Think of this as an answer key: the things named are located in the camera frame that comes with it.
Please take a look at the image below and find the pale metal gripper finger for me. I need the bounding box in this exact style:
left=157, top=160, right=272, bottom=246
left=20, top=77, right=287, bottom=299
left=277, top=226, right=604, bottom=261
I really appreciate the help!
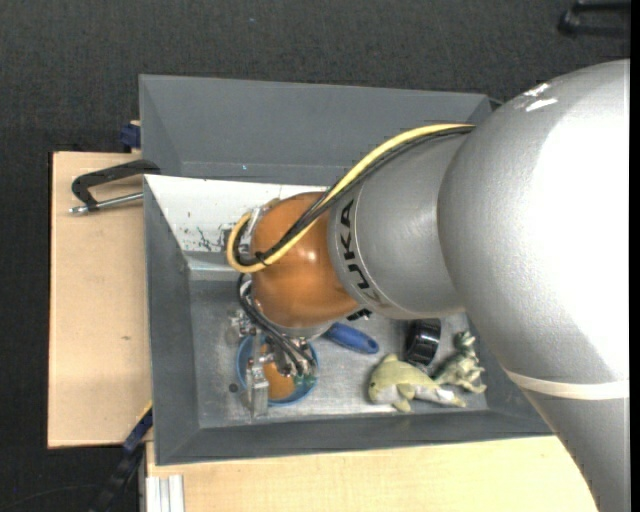
left=256, top=368, right=272, bottom=419
left=241, top=368, right=258, bottom=417

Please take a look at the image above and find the orange ball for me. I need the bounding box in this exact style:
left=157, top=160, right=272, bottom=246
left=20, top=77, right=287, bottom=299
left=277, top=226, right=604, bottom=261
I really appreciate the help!
left=261, top=358, right=297, bottom=402

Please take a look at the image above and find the blue round bowl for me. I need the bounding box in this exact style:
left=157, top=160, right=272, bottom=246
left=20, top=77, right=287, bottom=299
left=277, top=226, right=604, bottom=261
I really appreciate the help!
left=236, top=333, right=320, bottom=407

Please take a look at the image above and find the green plush dolphin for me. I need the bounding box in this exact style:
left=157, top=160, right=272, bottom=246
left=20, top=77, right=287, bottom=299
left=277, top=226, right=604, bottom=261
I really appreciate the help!
left=367, top=353, right=469, bottom=414

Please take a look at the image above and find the black ribbed cylinder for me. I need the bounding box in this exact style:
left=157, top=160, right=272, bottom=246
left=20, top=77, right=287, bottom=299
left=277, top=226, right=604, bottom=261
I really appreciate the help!
left=403, top=318, right=444, bottom=367

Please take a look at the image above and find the pale cardboard board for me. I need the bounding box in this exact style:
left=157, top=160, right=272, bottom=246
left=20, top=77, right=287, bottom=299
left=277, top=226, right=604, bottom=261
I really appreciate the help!
left=47, top=151, right=154, bottom=449

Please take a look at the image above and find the green toy dinosaur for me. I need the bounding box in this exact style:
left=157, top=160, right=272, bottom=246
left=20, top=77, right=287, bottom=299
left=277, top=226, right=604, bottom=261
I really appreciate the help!
left=431, top=330, right=488, bottom=396

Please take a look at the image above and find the grey metal bin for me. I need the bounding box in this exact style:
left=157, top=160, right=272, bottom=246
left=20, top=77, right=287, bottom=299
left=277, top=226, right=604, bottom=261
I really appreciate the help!
left=137, top=73, right=552, bottom=467

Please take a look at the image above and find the blue handled tool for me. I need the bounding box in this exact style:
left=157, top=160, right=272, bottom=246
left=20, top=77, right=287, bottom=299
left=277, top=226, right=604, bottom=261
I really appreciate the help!
left=323, top=321, right=380, bottom=356

